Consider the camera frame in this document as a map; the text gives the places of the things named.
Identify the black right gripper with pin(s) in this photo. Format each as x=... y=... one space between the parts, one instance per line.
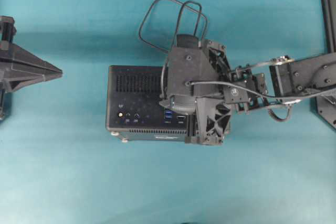
x=241 y=92

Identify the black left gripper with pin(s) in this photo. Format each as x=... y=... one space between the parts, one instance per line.
x=23 y=60

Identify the black mini PC box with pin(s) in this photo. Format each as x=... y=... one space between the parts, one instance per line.
x=133 y=110

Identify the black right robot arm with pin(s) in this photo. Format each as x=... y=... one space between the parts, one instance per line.
x=296 y=80

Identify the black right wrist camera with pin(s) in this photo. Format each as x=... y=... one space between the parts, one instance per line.
x=187 y=63

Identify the black metal frame rail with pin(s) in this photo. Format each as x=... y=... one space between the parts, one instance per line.
x=328 y=8

